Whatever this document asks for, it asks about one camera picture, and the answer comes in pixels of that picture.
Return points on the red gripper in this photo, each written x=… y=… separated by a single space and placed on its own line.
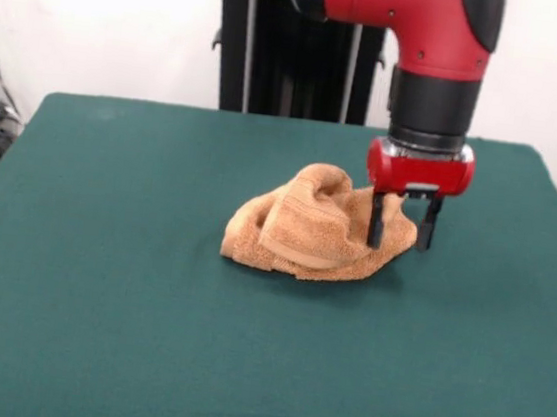
x=414 y=168

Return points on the orange terry towel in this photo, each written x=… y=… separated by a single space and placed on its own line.
x=306 y=232

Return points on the dark green table cloth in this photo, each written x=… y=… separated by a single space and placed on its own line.
x=144 y=329

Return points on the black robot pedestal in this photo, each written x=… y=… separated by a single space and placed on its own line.
x=274 y=67

